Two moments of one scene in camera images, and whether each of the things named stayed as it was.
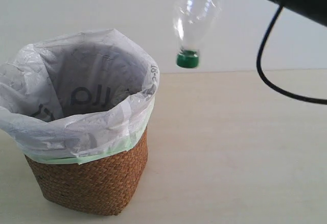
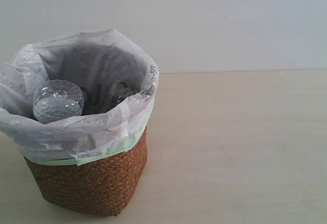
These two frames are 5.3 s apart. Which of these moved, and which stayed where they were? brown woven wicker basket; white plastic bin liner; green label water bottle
Moved: green label water bottle
Stayed: brown woven wicker basket; white plastic bin liner
